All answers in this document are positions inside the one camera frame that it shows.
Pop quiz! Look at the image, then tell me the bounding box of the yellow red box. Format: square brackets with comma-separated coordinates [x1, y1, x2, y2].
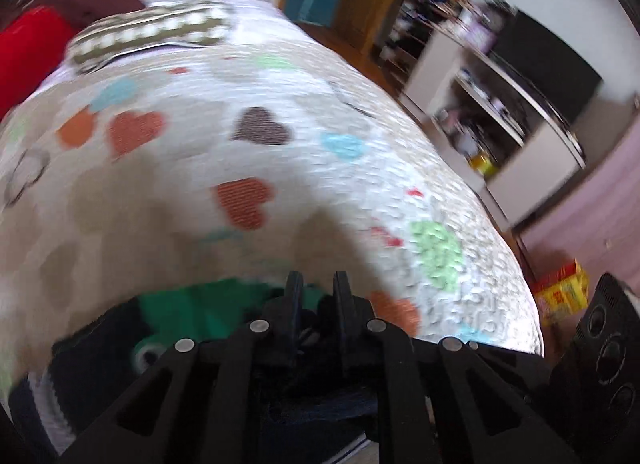
[533, 259, 589, 325]

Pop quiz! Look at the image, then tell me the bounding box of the heart patterned quilt bedspread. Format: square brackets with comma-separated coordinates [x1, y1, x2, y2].
[1, 0, 544, 389]

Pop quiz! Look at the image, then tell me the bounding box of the yellow container on shelf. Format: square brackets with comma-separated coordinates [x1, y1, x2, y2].
[468, 151, 499, 179]

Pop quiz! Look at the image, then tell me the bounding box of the white shelf unit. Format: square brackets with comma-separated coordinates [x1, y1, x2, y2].
[399, 31, 586, 230]

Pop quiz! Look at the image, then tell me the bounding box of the black television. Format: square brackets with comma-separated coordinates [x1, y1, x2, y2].
[489, 10, 602, 125]

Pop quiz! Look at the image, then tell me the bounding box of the olive white patterned pillow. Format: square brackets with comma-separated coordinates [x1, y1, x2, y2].
[65, 0, 235, 73]

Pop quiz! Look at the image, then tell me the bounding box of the cluttered shoe rack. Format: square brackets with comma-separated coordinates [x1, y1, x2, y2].
[373, 0, 480, 97]

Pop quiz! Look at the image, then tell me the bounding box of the red bolster cushion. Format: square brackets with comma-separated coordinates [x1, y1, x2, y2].
[0, 6, 80, 117]

